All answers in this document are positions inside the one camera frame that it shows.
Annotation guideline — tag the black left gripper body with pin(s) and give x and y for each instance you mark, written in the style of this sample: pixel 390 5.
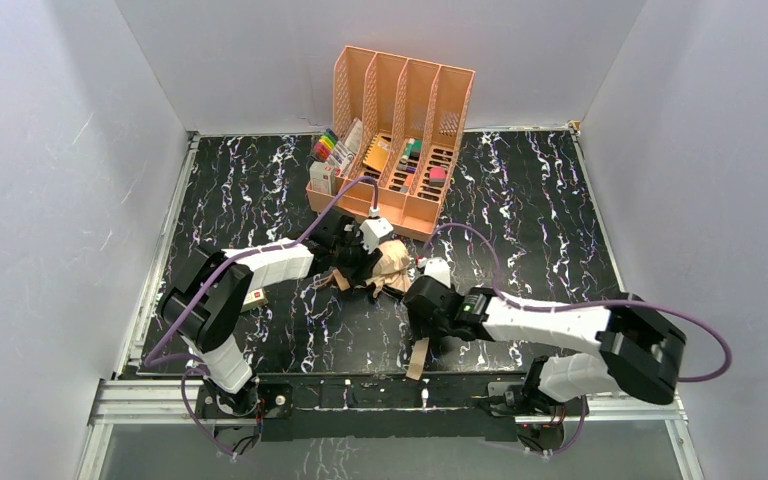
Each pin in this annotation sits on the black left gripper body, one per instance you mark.
pixel 356 263

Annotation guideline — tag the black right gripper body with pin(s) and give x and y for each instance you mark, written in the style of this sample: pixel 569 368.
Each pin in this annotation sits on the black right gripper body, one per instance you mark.
pixel 417 298

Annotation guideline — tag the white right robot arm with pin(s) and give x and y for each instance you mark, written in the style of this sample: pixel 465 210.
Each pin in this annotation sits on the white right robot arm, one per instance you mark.
pixel 615 345

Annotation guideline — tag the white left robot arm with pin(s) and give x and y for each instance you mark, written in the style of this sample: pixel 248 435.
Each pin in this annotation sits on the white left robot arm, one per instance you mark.
pixel 204 302

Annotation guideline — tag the white red small box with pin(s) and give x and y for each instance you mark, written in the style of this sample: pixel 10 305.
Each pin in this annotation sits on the white red small box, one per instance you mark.
pixel 323 178

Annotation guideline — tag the white and yellow box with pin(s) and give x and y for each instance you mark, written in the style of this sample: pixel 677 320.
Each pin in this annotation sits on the white and yellow box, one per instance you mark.
pixel 254 299

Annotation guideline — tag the yellow notebook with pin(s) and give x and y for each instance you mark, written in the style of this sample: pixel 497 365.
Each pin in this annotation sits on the yellow notebook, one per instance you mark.
pixel 377 155

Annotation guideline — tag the colourful marker set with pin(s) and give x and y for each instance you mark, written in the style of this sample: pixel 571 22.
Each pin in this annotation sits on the colourful marker set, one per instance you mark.
pixel 325 146

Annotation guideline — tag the pink eraser block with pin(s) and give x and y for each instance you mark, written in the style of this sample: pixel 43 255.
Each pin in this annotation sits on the pink eraser block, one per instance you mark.
pixel 437 176

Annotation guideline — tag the orange plastic desk organizer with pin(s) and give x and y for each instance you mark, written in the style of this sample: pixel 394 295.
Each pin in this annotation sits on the orange plastic desk organizer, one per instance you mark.
pixel 422 106

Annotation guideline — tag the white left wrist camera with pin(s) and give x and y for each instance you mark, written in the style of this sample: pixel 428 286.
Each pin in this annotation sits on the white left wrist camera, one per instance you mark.
pixel 375 230

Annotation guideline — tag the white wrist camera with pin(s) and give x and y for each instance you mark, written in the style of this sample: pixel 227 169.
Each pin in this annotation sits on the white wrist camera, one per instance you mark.
pixel 436 268
pixel 375 230

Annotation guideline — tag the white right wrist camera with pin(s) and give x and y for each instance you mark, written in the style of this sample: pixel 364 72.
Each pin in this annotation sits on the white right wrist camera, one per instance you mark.
pixel 436 268

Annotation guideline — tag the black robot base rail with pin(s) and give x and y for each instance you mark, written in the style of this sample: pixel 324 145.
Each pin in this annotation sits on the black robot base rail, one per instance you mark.
pixel 390 397

